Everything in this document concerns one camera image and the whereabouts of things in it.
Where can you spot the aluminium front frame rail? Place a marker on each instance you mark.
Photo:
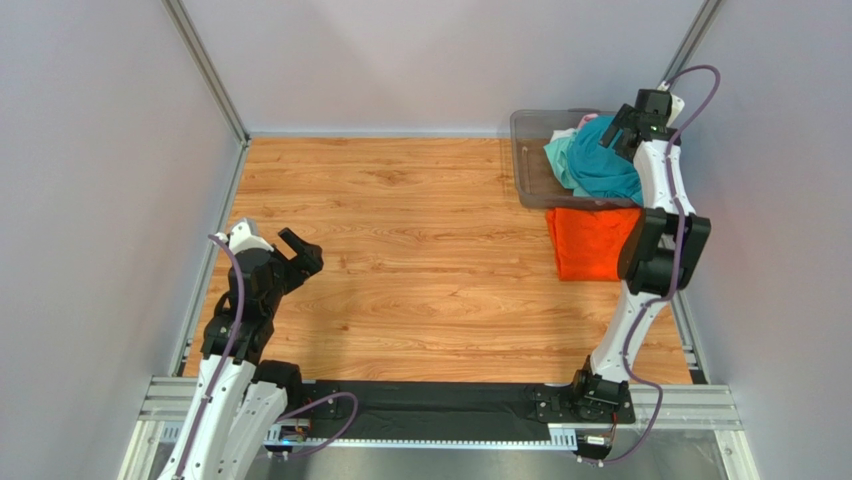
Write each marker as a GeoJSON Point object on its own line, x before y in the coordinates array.
{"type": "Point", "coordinates": [683, 408]}

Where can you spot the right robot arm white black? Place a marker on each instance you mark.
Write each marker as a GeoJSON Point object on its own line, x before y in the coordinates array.
{"type": "Point", "coordinates": [658, 258]}

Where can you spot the white t shirt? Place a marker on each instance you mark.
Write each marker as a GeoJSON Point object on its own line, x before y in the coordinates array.
{"type": "Point", "coordinates": [560, 134]}

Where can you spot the folded orange t shirt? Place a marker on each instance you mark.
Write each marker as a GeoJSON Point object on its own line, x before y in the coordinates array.
{"type": "Point", "coordinates": [587, 244]}

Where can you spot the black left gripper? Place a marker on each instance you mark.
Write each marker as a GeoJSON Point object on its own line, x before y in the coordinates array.
{"type": "Point", "coordinates": [308, 261]}

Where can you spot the left aluminium corner post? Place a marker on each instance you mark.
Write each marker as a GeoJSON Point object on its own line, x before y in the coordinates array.
{"type": "Point", "coordinates": [185, 27]}

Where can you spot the right aluminium corner post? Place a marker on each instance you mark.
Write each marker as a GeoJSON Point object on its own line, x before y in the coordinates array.
{"type": "Point", "coordinates": [700, 25]}

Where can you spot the pink t shirt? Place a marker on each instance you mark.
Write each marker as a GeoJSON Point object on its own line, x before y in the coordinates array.
{"type": "Point", "coordinates": [586, 119]}

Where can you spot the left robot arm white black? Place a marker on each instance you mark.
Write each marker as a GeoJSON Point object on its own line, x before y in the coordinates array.
{"type": "Point", "coordinates": [238, 395]}

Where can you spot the mint green t shirt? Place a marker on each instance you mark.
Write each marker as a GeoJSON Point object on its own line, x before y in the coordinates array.
{"type": "Point", "coordinates": [557, 153]}

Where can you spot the teal t shirt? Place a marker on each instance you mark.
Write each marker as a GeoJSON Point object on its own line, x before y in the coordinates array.
{"type": "Point", "coordinates": [598, 170]}

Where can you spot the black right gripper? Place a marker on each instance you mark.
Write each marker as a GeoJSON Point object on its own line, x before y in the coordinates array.
{"type": "Point", "coordinates": [625, 127]}

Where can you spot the clear plastic bin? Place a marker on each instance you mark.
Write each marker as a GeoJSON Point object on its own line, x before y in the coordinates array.
{"type": "Point", "coordinates": [535, 182]}

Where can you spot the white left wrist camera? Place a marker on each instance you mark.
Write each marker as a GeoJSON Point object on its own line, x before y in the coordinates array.
{"type": "Point", "coordinates": [244, 235]}

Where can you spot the aluminium corner post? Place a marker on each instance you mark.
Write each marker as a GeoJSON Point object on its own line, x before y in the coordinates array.
{"type": "Point", "coordinates": [185, 27]}
{"type": "Point", "coordinates": [700, 25]}

